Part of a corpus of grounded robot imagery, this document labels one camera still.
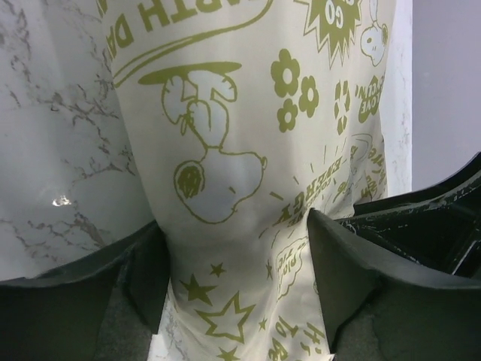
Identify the cream printed garment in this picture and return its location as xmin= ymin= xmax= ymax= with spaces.
xmin=97 ymin=0 xmax=396 ymax=360

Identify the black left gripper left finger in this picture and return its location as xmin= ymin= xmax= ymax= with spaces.
xmin=1 ymin=222 xmax=170 ymax=360

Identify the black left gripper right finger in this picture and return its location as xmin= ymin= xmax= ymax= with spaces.
xmin=307 ymin=156 xmax=480 ymax=360

